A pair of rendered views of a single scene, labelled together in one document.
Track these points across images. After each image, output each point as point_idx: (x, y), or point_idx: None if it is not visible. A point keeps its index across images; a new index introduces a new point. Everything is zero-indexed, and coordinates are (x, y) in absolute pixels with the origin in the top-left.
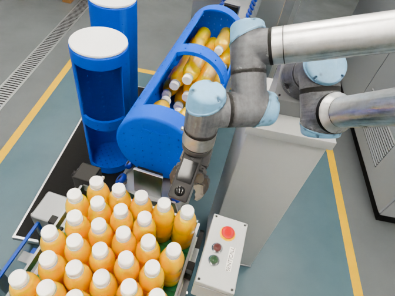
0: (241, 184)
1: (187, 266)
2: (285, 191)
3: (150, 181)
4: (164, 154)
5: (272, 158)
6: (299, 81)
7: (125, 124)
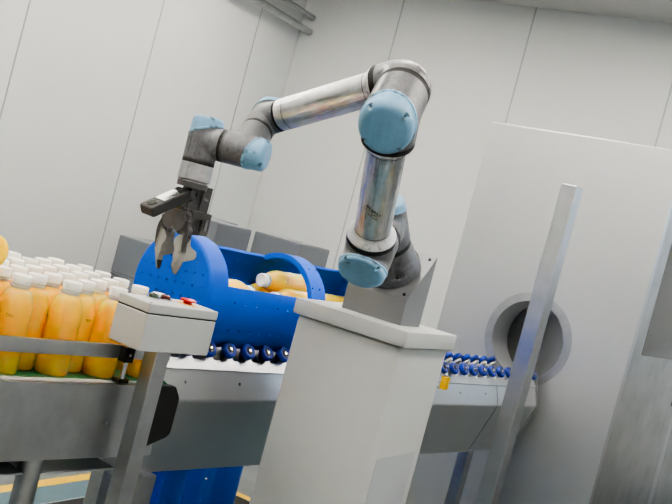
0: (284, 438)
1: (124, 345)
2: (349, 458)
3: None
4: (177, 290)
5: (329, 371)
6: None
7: (151, 245)
